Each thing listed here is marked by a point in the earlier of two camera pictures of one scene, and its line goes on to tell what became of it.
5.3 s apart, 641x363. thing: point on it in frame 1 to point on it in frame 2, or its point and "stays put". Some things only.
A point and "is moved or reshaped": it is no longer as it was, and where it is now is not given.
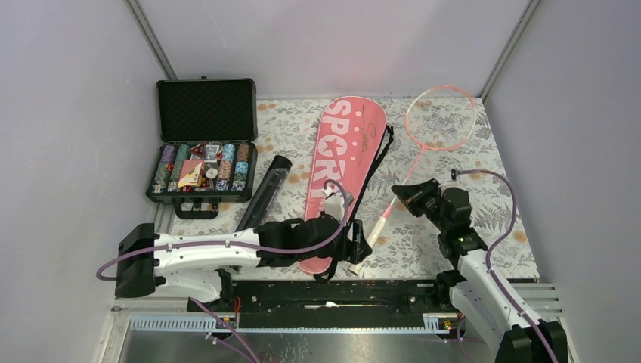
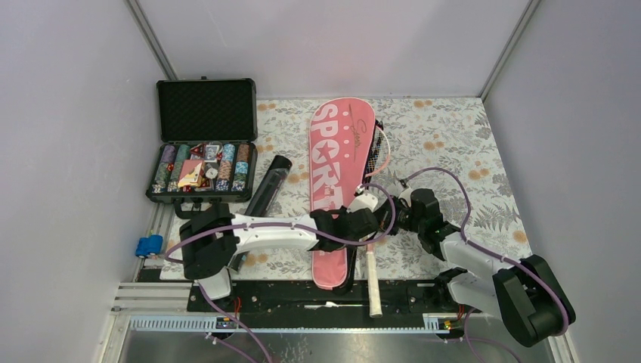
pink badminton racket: [355, 268] to [379, 153]
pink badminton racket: [437, 117] to [375, 301]
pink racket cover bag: [348, 131] is moved or reshaped
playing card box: [191, 174] stays put
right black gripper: [412, 195] to [398, 203]
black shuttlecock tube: [265, 193] stays put
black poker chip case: [206, 153] stays put
